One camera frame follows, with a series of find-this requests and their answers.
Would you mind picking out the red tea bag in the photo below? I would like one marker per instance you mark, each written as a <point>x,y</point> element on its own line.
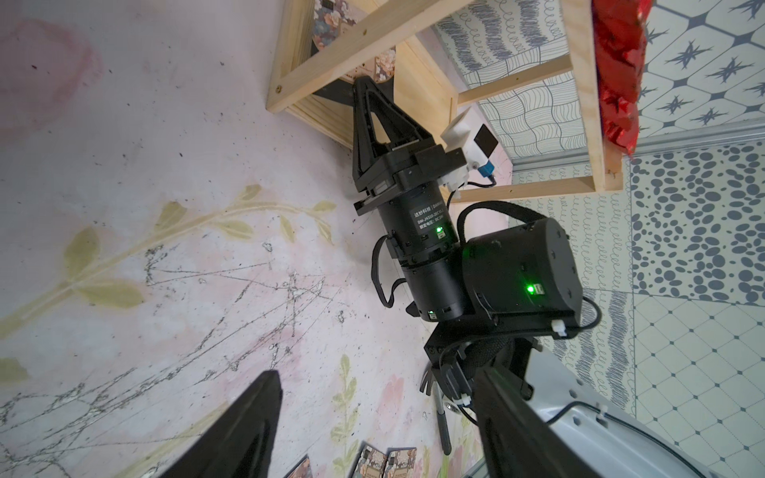
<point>620,36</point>

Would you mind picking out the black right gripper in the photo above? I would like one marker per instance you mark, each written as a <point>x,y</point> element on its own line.
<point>400,180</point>

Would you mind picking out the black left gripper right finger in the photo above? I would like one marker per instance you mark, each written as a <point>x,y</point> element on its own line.
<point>515,440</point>

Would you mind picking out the black tea bag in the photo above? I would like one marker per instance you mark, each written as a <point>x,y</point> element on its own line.
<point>370,463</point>
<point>400,463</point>
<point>302,469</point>

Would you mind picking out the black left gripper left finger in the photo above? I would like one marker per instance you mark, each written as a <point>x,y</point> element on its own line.
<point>240,443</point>

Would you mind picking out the light wooden two-tier shelf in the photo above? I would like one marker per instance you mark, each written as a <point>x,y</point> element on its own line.
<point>425,92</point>

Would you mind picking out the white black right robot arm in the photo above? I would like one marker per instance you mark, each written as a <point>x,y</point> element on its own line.
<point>492,300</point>

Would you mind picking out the black handled claw hammer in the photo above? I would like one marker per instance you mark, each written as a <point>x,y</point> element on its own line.
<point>441,418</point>

